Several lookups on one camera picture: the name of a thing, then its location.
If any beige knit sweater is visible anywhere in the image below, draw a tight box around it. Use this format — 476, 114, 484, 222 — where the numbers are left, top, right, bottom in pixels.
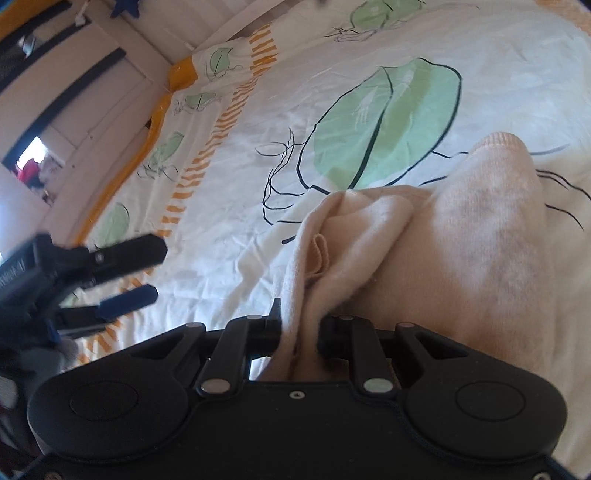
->
260, 132, 556, 381

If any orange bed sheet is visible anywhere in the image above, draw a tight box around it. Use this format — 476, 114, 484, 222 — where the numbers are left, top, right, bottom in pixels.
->
68, 56, 199, 245

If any white leaf-print duvet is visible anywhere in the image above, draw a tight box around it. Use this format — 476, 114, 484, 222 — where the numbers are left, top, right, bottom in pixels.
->
73, 1, 590, 475

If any blue star decoration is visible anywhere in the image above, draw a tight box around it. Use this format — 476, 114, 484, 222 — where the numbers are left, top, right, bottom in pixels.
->
110, 0, 140, 19

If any white wooden bed frame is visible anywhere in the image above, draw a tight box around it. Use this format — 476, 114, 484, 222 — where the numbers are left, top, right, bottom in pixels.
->
1, 1, 288, 252

